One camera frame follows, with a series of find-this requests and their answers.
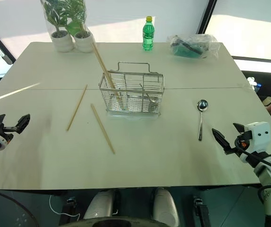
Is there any grey perforated round base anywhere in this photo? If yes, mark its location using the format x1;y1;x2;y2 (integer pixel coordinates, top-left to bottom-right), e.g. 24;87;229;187
0;189;36;227

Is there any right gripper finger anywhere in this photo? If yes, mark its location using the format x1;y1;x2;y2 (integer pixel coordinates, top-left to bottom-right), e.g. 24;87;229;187
232;122;245;135
211;128;236;156

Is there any green plastic soda bottle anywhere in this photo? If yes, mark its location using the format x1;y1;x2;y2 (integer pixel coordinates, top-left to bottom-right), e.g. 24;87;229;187
142;16;155;52

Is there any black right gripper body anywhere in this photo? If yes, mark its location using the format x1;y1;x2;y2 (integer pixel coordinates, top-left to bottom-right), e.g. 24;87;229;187
234;131;253;152

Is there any white robot leg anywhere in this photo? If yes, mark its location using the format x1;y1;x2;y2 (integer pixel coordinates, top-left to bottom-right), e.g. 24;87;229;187
82;189;121;221
151;187;181;227

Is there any wooden chopstick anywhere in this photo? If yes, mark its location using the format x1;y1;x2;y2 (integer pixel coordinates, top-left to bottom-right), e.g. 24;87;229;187
92;42;123;102
91;42;121;103
90;103;116;155
65;84;88;132

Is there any black window frame post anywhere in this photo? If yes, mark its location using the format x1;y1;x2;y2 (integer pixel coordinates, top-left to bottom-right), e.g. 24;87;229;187
195;0;217;35

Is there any clear bag with green contents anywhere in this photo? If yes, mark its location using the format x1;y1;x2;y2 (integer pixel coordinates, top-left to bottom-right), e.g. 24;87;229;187
165;33;221;60

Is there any clear plastic plant sleeve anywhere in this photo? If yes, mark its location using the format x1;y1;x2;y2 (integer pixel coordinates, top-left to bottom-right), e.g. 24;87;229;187
39;0;89;38

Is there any black table leg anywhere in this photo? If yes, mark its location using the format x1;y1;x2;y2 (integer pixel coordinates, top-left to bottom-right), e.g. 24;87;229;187
192;196;212;227
61;195;81;224

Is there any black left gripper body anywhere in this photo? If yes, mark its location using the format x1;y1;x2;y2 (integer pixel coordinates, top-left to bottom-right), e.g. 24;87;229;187
0;122;14;143

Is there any metal wire cutlery basket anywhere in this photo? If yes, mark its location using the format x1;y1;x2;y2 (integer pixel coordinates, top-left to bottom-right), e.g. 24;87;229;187
99;61;166;117

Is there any potted plant in white pot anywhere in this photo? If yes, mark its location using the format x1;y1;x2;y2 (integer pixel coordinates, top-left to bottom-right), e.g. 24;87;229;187
40;0;75;53
64;0;95;53

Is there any clear plastic drip tray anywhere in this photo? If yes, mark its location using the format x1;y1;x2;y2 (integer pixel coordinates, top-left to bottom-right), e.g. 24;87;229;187
105;109;163;120

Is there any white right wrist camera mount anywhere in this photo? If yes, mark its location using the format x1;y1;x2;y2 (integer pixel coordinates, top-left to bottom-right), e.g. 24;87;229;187
244;121;271;152

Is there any thin white cable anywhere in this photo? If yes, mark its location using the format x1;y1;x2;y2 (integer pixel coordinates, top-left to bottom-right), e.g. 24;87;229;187
48;194;80;217

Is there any small white blue bottle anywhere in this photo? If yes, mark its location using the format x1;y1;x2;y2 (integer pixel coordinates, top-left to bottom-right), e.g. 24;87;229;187
247;76;262;93

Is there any small steel spoon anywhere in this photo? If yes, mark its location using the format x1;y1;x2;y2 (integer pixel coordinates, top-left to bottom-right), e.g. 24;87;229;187
138;83;157;103

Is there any large steel spoon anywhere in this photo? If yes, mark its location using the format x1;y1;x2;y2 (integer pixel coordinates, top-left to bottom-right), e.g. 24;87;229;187
196;99;209;141

